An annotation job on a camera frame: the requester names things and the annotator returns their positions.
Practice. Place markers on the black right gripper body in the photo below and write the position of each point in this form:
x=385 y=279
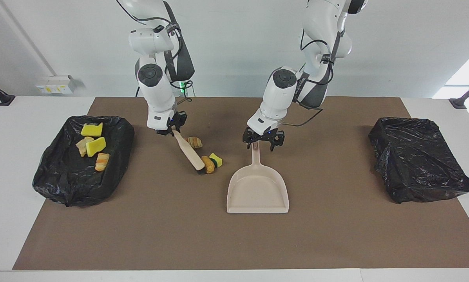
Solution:
x=171 y=123

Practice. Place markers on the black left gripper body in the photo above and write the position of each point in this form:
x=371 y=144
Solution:
x=265 y=134

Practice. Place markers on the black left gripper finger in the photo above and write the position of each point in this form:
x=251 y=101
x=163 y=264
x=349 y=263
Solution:
x=277 y=141
x=249 y=140

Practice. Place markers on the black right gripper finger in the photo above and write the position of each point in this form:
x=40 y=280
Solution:
x=163 y=132
x=182 y=119

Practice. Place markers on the striped croissant pastry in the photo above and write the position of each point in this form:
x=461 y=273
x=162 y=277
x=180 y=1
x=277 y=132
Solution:
x=195 y=142

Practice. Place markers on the beige hand brush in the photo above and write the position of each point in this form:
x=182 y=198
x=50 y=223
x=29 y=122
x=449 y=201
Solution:
x=189 y=152

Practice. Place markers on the small yellow green sponge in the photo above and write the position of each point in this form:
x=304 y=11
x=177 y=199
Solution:
x=216 y=159

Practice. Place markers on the brown bread roll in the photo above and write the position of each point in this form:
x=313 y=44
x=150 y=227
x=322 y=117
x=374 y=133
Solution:
x=208 y=165

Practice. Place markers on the beige plastic dustpan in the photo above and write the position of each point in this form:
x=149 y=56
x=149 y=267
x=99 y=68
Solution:
x=258 y=192

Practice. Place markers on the large pale bread lump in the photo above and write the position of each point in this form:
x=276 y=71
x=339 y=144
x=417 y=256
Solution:
x=102 y=162

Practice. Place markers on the wedge yellow sponge piece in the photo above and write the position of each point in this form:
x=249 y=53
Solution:
x=96 y=146

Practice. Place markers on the notched yellow sponge piece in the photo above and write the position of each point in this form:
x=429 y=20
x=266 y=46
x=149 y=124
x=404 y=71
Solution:
x=91 y=131

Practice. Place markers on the small pale bread chunk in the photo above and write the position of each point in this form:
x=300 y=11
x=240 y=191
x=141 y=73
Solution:
x=81 y=145

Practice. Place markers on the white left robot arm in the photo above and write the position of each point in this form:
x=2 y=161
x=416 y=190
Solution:
x=277 y=102

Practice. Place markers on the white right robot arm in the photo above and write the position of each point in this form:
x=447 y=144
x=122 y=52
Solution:
x=156 y=98

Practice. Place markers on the black bag lined bin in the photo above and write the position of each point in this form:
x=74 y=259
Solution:
x=418 y=160
x=69 y=180

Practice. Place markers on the brown table mat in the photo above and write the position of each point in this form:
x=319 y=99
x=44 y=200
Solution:
x=234 y=243

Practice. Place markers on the white wall socket box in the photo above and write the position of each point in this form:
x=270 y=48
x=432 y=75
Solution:
x=54 y=85

